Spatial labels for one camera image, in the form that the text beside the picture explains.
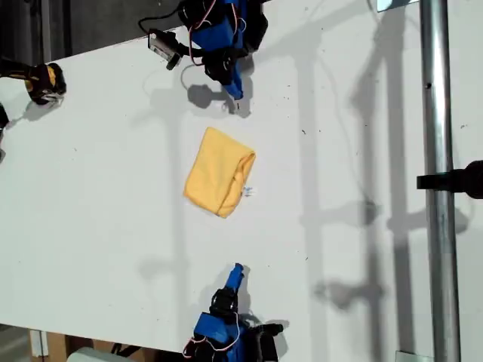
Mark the black camera box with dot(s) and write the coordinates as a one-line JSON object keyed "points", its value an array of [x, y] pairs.
{"points": [[269, 341], [162, 45]]}

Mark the steel post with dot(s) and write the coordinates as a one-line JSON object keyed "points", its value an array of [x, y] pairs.
{"points": [[439, 113]]}

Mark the black camera stalk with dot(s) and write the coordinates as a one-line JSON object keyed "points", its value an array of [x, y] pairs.
{"points": [[181, 51]]}

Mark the brown cardboard box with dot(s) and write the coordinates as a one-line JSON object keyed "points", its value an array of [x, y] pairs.
{"points": [[56, 345]]}

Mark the yellow and black bar clamp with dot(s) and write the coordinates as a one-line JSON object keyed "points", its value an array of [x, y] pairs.
{"points": [[49, 77]]}

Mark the yellow microfibre towel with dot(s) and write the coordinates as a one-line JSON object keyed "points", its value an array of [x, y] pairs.
{"points": [[215, 173]]}

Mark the white rounded object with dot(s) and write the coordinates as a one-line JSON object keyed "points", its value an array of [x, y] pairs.
{"points": [[88, 355]]}

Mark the black post clamp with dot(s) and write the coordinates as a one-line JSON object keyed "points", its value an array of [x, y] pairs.
{"points": [[453, 181]]}

